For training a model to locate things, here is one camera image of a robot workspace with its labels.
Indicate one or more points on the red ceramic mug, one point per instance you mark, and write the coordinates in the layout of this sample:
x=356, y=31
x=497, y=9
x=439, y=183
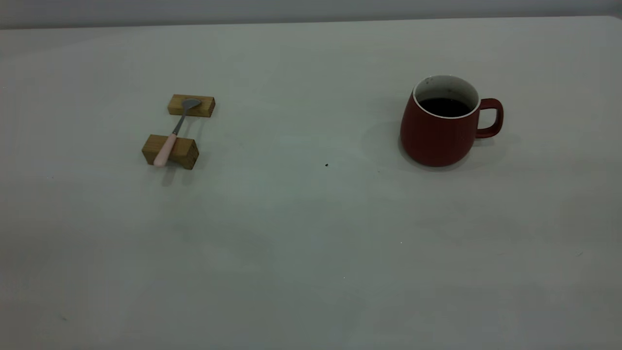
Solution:
x=432, y=141

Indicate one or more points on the flat rectangular wooden block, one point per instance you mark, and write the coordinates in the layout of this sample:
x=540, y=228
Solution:
x=205, y=108

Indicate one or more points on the arched wooden block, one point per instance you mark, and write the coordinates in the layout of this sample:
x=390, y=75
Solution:
x=187, y=151

